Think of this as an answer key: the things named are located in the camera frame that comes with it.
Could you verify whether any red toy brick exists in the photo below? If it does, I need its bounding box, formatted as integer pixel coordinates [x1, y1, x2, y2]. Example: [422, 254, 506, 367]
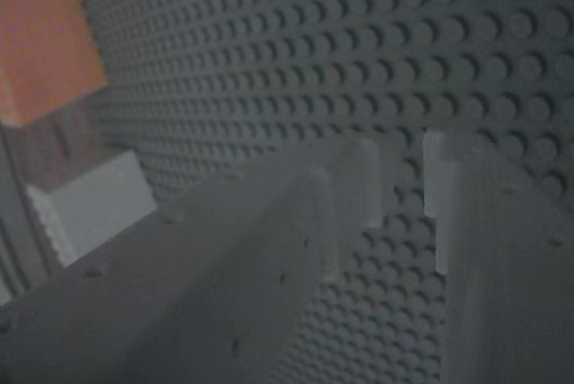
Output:
[0, 0, 111, 128]

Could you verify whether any grey studded baseplate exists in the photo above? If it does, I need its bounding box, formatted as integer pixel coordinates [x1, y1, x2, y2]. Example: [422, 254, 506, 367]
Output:
[66, 0, 574, 384]

